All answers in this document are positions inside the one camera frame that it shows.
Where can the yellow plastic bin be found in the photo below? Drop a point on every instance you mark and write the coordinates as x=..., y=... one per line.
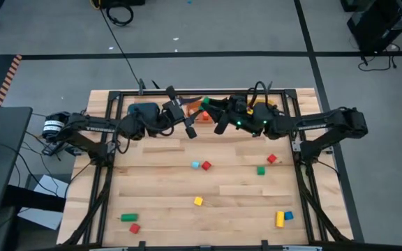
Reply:
x=265, y=102

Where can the green long block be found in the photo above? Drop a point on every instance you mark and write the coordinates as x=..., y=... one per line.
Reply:
x=129, y=217

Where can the black equipment case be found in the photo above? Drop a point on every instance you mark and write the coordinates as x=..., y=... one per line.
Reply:
x=124, y=2

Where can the black desk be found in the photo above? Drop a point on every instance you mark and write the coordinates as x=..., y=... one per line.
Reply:
x=9, y=174

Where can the green cube block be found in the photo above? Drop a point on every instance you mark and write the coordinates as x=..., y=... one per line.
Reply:
x=206, y=100

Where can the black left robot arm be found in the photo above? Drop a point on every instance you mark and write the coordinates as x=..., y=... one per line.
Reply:
x=93, y=126

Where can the orange black hazard tape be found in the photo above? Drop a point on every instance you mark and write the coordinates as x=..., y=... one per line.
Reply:
x=8, y=80

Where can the yellow long block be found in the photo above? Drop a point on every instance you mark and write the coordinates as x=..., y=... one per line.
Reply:
x=280, y=219

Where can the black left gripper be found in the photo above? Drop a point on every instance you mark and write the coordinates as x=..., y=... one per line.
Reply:
x=174, y=112

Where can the red half-cylinder block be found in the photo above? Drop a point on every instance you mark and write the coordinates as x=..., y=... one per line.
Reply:
x=206, y=165

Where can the teal plastic bin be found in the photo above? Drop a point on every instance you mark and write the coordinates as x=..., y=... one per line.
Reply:
x=141, y=107

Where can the green cube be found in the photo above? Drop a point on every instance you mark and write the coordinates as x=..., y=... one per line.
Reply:
x=261, y=171

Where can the orange plastic bin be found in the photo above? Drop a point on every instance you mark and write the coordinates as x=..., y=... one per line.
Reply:
x=195, y=106

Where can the orange long block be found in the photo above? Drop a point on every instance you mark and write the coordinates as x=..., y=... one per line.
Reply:
x=205, y=116

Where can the black desk base bar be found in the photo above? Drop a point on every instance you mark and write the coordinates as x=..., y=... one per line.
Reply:
x=30, y=198

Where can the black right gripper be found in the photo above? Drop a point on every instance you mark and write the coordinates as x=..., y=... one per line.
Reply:
x=236, y=108

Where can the light blue cube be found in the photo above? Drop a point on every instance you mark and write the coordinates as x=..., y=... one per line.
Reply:
x=195, y=164

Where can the black computer tower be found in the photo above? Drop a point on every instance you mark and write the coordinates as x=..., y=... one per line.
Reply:
x=379, y=24

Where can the blue cube block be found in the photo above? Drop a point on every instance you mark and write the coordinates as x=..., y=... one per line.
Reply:
x=288, y=215

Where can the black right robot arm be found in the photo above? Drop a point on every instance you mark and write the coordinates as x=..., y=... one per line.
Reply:
x=326, y=122

